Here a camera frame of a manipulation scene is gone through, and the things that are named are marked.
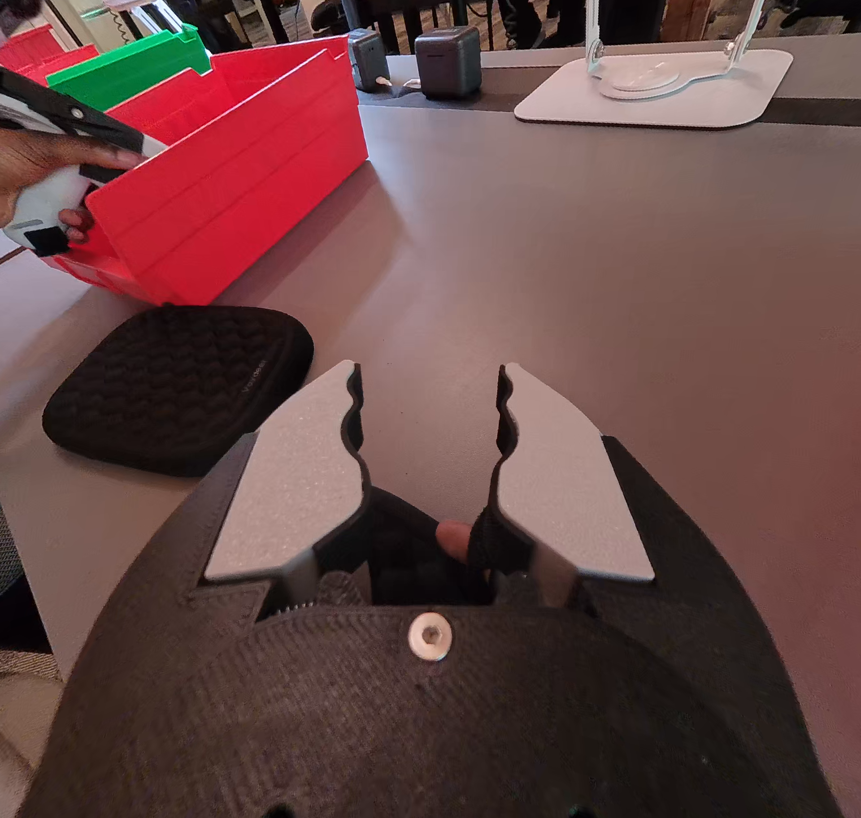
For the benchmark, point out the black quilted pad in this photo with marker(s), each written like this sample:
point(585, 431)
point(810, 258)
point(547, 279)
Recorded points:
point(175, 388)

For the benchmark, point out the person's left hand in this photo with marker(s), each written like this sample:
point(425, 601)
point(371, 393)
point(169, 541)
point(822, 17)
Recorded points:
point(40, 152)

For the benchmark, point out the green plastic bin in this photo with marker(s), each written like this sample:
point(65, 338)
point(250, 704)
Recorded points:
point(121, 68)

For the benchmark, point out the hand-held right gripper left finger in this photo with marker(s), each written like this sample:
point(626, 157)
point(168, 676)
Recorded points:
point(296, 468)

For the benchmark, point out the grey charger cube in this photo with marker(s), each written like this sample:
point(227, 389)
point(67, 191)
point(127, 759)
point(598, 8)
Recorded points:
point(366, 58)
point(447, 58)

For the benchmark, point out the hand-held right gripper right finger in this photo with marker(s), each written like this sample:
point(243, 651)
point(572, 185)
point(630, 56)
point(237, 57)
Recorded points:
point(565, 482)

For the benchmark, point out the person's right hand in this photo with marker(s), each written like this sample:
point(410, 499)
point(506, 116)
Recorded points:
point(454, 542)

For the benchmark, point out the red plastic bin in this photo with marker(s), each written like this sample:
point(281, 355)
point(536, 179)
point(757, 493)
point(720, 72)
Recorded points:
point(40, 51)
point(235, 193)

